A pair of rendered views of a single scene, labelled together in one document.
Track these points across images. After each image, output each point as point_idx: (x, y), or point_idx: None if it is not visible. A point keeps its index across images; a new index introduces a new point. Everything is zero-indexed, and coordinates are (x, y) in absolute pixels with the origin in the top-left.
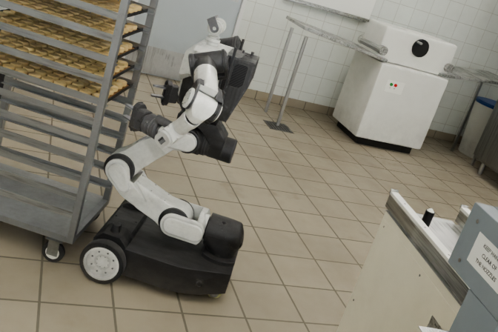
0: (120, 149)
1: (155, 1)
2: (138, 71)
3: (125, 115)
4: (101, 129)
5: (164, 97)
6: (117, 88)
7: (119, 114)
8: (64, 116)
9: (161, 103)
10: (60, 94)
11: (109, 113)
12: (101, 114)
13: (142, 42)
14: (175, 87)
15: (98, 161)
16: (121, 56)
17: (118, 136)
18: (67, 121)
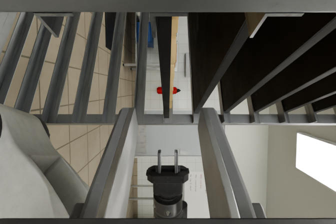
0: (30, 126)
1: (298, 121)
2: (188, 121)
3: (135, 124)
4: (85, 89)
5: (161, 175)
6: (171, 89)
7: (114, 109)
8: (94, 39)
9: (148, 170)
10: (124, 31)
11: (112, 94)
12: None
13: (233, 117)
14: (182, 186)
15: (33, 94)
16: (266, 77)
17: (77, 116)
18: (87, 43)
